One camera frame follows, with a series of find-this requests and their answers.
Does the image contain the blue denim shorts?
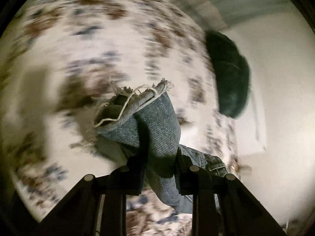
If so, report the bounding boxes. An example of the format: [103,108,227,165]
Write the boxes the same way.
[94,79,227,214]

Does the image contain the dark green bundled blanket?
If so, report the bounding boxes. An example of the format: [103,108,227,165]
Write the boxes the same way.
[206,30,250,119]

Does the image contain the floral bed blanket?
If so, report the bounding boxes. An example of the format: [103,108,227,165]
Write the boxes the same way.
[1,0,237,235]

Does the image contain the green striped window curtain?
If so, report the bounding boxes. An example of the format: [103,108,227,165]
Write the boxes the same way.
[172,0,294,31]

